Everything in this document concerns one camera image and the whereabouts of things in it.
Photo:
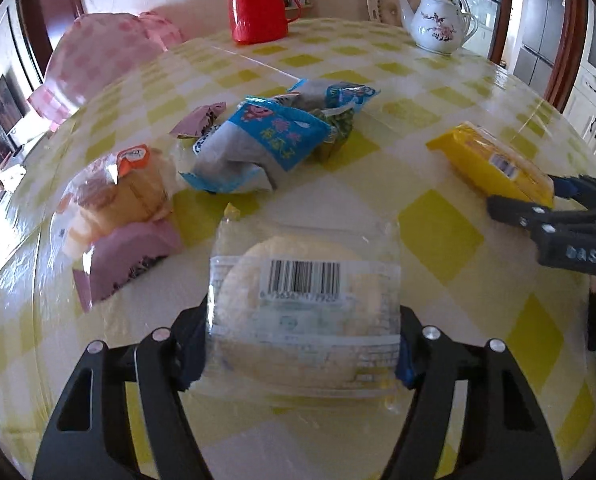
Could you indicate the red thermos jug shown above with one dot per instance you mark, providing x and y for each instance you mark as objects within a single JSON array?
[{"x": 258, "y": 5}]

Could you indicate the glass panel partition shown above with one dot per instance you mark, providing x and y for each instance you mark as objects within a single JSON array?
[{"x": 480, "y": 0}]

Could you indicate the green candy wrapper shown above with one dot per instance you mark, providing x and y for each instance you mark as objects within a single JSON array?
[{"x": 338, "y": 130}]

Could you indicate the small pink purple packet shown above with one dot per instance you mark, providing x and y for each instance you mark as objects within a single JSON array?
[{"x": 198, "y": 120}]

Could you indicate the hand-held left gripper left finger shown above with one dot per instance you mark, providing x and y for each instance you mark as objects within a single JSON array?
[{"x": 195, "y": 355}]

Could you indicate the television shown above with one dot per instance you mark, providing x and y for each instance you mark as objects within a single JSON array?
[{"x": 8, "y": 105}]

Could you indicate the bread in clear packet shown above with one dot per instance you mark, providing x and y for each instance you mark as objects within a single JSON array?
[{"x": 118, "y": 200}]

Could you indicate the dark wooden door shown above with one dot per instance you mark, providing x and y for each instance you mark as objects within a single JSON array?
[{"x": 48, "y": 5}]

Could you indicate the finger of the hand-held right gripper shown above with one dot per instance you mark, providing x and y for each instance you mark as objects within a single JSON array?
[
  {"x": 513, "y": 212},
  {"x": 568, "y": 187}
]

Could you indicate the round cake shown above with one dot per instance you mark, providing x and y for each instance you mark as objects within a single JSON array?
[{"x": 303, "y": 320}]

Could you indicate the yellow snack packet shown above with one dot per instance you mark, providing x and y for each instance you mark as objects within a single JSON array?
[{"x": 493, "y": 165}]

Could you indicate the light blue snack packet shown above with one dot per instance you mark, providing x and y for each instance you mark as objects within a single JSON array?
[{"x": 338, "y": 94}]

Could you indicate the white floral teapot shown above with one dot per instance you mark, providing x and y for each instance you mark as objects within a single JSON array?
[{"x": 435, "y": 25}]

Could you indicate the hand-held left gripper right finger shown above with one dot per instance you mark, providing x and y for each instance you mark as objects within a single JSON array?
[{"x": 405, "y": 367}]

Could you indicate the pink checkered cloth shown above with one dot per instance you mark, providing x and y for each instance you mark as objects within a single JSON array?
[{"x": 93, "y": 55}]

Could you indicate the blue cartoon snack packet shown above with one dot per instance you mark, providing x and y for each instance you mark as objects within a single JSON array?
[{"x": 258, "y": 145}]

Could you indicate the grey refrigerator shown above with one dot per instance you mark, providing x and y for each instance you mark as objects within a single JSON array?
[{"x": 540, "y": 35}]

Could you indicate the purple snack packet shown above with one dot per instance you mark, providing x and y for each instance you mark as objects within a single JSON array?
[{"x": 128, "y": 260}]

